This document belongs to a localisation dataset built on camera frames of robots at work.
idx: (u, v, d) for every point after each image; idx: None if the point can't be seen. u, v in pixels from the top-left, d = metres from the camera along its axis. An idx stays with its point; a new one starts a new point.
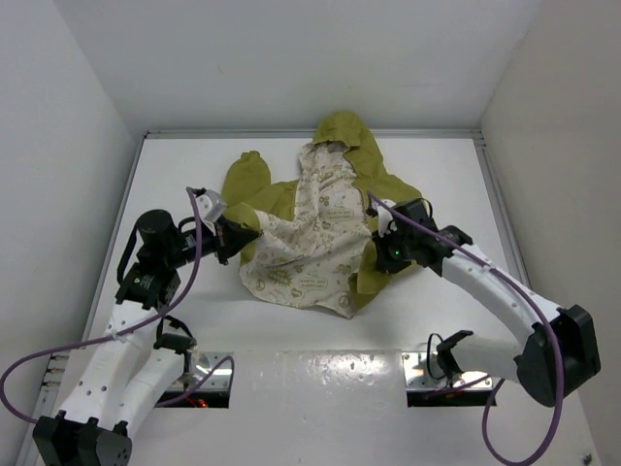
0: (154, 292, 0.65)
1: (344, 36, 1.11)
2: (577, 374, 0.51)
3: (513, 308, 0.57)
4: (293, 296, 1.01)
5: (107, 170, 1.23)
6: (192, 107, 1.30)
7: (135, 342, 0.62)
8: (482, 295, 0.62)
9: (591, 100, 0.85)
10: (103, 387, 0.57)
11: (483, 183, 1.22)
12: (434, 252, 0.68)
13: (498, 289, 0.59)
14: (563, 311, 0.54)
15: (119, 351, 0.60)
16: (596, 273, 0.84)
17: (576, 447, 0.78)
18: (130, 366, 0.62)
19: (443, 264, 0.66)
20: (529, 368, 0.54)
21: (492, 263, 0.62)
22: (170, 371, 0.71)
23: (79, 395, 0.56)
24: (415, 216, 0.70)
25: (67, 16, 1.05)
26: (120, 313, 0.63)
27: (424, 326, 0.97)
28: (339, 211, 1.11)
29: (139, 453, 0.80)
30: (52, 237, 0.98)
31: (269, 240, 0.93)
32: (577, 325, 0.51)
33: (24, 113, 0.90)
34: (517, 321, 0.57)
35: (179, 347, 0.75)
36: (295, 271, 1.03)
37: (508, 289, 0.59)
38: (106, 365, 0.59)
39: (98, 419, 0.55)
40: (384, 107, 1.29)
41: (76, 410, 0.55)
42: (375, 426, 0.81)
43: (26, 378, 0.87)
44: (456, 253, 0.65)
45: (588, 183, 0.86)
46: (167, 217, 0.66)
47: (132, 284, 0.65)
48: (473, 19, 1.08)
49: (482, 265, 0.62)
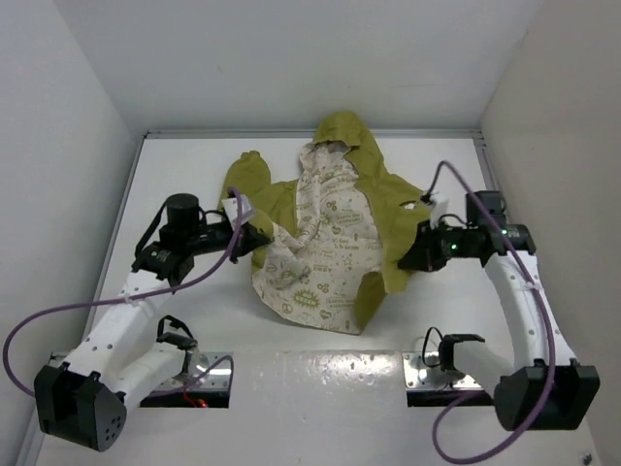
0: (169, 266, 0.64)
1: (344, 36, 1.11)
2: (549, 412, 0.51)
3: (528, 334, 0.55)
4: (323, 318, 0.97)
5: (107, 170, 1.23)
6: (192, 107, 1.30)
7: (145, 309, 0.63)
8: (508, 307, 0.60)
9: (593, 99, 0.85)
10: (109, 346, 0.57)
11: (483, 183, 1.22)
12: (488, 242, 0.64)
13: (528, 312, 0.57)
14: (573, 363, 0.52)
15: (129, 316, 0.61)
16: (596, 273, 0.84)
17: (576, 448, 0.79)
18: (136, 334, 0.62)
19: (491, 259, 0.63)
20: (510, 386, 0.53)
21: (538, 282, 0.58)
22: (170, 364, 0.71)
23: (84, 349, 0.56)
24: (488, 205, 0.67)
25: (67, 16, 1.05)
26: (136, 280, 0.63)
27: (424, 326, 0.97)
28: (348, 215, 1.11)
29: (137, 453, 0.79)
30: (52, 238, 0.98)
31: (277, 247, 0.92)
32: (580, 377, 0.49)
33: (24, 112, 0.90)
34: (524, 346, 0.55)
35: (181, 346, 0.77)
36: (322, 292, 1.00)
37: (537, 316, 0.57)
38: (114, 326, 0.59)
39: (99, 375, 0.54)
40: (384, 106, 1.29)
41: (81, 361, 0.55)
42: (375, 427, 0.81)
43: (26, 376, 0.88)
44: (508, 255, 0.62)
45: (590, 181, 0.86)
46: (193, 199, 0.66)
47: (148, 256, 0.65)
48: (473, 19, 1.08)
49: (530, 281, 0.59)
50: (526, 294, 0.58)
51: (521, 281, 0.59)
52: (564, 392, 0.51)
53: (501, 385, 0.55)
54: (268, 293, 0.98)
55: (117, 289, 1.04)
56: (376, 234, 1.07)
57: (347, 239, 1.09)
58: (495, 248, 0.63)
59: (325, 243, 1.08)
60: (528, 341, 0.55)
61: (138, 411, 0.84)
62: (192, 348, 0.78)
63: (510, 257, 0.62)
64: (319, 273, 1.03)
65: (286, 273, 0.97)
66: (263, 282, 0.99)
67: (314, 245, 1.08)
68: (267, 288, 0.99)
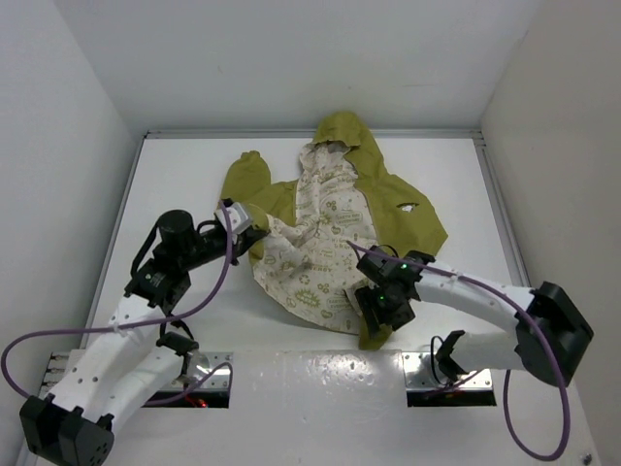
0: (161, 291, 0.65)
1: (343, 36, 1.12)
2: (573, 346, 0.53)
3: (492, 306, 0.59)
4: (324, 318, 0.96)
5: (107, 170, 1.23)
6: (192, 107, 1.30)
7: (134, 337, 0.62)
8: (460, 304, 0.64)
9: (592, 99, 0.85)
10: (94, 379, 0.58)
11: (484, 183, 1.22)
12: (405, 281, 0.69)
13: (475, 296, 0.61)
14: (539, 290, 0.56)
15: (116, 345, 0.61)
16: (596, 273, 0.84)
17: (576, 448, 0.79)
18: (126, 359, 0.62)
19: (418, 289, 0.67)
20: (531, 354, 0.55)
21: (458, 271, 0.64)
22: (168, 372, 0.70)
23: (70, 382, 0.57)
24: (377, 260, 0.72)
25: (67, 17, 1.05)
26: (126, 306, 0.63)
27: (424, 327, 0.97)
28: (348, 215, 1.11)
29: (137, 453, 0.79)
30: (52, 239, 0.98)
31: (277, 238, 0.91)
32: (553, 299, 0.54)
33: (24, 113, 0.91)
34: (500, 316, 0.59)
35: (180, 349, 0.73)
36: (322, 291, 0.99)
37: (479, 290, 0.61)
38: (101, 356, 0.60)
39: (82, 411, 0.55)
40: (383, 107, 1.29)
41: (65, 395, 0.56)
42: (375, 427, 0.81)
43: (26, 376, 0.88)
44: (424, 274, 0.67)
45: (591, 181, 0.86)
46: (187, 221, 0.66)
47: (142, 281, 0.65)
48: (473, 20, 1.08)
49: (450, 276, 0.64)
50: (460, 285, 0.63)
51: (446, 280, 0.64)
52: (559, 320, 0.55)
53: (526, 361, 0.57)
54: (272, 286, 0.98)
55: (117, 290, 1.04)
56: (376, 233, 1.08)
57: (347, 239, 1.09)
58: (412, 278, 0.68)
59: (324, 242, 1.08)
60: (496, 312, 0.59)
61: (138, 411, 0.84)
62: (192, 349, 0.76)
63: (427, 278, 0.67)
64: (319, 272, 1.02)
65: (286, 264, 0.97)
66: (266, 275, 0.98)
67: (314, 245, 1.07)
68: (271, 281, 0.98)
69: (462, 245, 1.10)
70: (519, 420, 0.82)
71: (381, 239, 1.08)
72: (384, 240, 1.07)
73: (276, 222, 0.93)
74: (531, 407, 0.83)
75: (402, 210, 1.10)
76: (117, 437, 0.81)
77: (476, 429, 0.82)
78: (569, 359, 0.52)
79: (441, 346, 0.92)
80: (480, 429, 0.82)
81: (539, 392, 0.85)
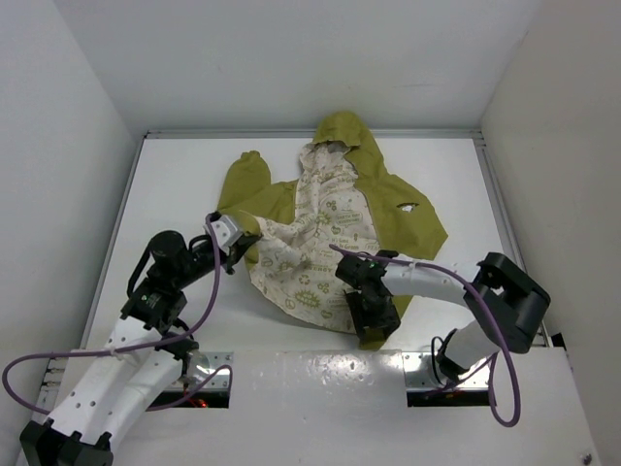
0: (157, 313, 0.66)
1: (343, 36, 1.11)
2: (529, 305, 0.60)
3: (446, 282, 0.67)
4: (325, 318, 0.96)
5: (107, 171, 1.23)
6: (192, 107, 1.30)
7: (131, 359, 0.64)
8: (422, 288, 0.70)
9: (592, 99, 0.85)
10: (91, 403, 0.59)
11: (484, 183, 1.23)
12: (370, 276, 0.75)
13: (431, 278, 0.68)
14: (485, 262, 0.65)
15: (114, 367, 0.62)
16: (596, 272, 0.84)
17: (576, 448, 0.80)
18: (125, 379, 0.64)
19: (385, 282, 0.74)
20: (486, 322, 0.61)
21: (414, 260, 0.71)
22: (166, 377, 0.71)
23: (69, 406, 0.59)
24: (352, 264, 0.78)
25: (67, 17, 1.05)
26: (122, 329, 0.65)
27: (425, 327, 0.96)
28: (348, 215, 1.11)
29: (138, 452, 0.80)
30: (51, 238, 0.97)
31: (270, 240, 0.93)
32: (499, 266, 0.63)
33: (24, 113, 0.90)
34: (455, 290, 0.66)
35: (179, 352, 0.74)
36: (322, 291, 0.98)
37: (433, 273, 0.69)
38: (98, 381, 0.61)
39: (81, 435, 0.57)
40: (384, 107, 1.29)
41: (64, 419, 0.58)
42: (375, 427, 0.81)
43: (27, 377, 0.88)
44: (388, 267, 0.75)
45: (591, 180, 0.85)
46: (179, 242, 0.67)
47: (139, 302, 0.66)
48: (473, 20, 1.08)
49: (408, 264, 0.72)
50: (417, 271, 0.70)
51: (407, 269, 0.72)
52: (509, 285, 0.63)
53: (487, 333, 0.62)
54: (270, 288, 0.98)
55: (116, 290, 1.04)
56: (376, 233, 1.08)
57: (347, 239, 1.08)
58: (378, 273, 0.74)
59: (324, 240, 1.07)
60: (450, 286, 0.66)
61: None
62: (192, 349, 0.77)
63: (391, 270, 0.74)
64: (319, 273, 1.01)
65: (284, 265, 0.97)
66: (266, 277, 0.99)
67: (314, 245, 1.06)
68: (268, 282, 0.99)
69: (462, 245, 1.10)
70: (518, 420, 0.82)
71: (382, 239, 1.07)
72: (385, 240, 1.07)
73: (269, 223, 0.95)
74: (530, 407, 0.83)
75: (402, 210, 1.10)
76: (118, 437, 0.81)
77: (476, 429, 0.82)
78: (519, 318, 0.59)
79: (441, 346, 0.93)
80: (479, 429, 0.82)
81: (539, 393, 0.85)
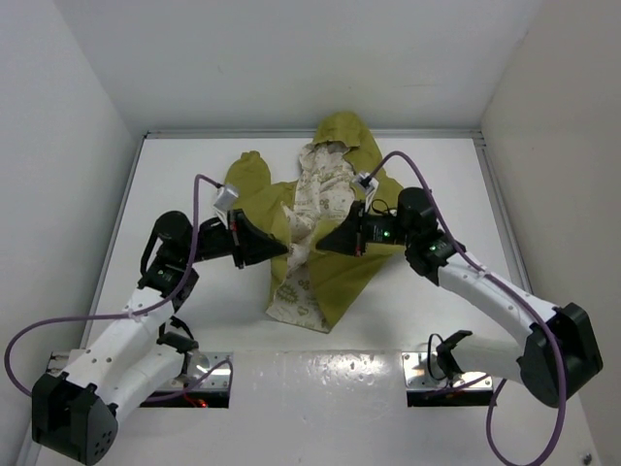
0: (172, 285, 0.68)
1: (343, 36, 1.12)
2: (577, 373, 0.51)
3: (509, 311, 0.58)
4: (300, 315, 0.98)
5: (107, 170, 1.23)
6: (192, 107, 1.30)
7: (147, 325, 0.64)
8: (480, 301, 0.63)
9: (592, 98, 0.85)
10: (107, 359, 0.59)
11: (484, 183, 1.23)
12: (428, 263, 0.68)
13: (495, 297, 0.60)
14: (561, 310, 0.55)
15: (131, 329, 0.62)
16: (598, 271, 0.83)
17: (576, 448, 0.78)
18: (136, 349, 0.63)
19: (440, 274, 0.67)
20: (531, 366, 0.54)
21: (487, 268, 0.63)
22: (168, 368, 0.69)
23: (84, 362, 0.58)
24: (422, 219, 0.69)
25: (67, 17, 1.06)
26: (141, 296, 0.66)
27: (425, 326, 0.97)
28: (339, 215, 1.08)
29: (137, 453, 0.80)
30: (51, 238, 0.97)
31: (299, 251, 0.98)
32: (574, 322, 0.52)
33: (24, 114, 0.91)
34: (514, 322, 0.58)
35: (181, 347, 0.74)
36: (301, 286, 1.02)
37: (503, 292, 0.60)
38: (114, 341, 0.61)
39: (95, 388, 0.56)
40: (383, 107, 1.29)
41: (79, 374, 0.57)
42: (374, 427, 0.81)
43: (25, 377, 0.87)
44: (450, 262, 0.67)
45: (592, 180, 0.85)
46: (183, 221, 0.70)
47: (154, 275, 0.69)
48: (473, 20, 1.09)
49: (478, 270, 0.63)
50: (482, 282, 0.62)
51: (472, 273, 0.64)
52: (571, 342, 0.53)
53: (525, 371, 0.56)
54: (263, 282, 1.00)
55: (116, 290, 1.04)
56: None
57: None
58: (440, 261, 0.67)
59: None
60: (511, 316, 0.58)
61: (139, 411, 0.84)
62: (192, 349, 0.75)
63: (455, 263, 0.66)
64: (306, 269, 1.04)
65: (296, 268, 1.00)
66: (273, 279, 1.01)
67: None
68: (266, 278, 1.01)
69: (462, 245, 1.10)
70: (518, 421, 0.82)
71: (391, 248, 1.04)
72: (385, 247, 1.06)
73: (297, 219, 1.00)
74: (530, 408, 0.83)
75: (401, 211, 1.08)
76: (117, 437, 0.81)
77: (475, 429, 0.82)
78: (570, 384, 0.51)
79: (440, 343, 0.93)
80: (479, 429, 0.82)
81: None
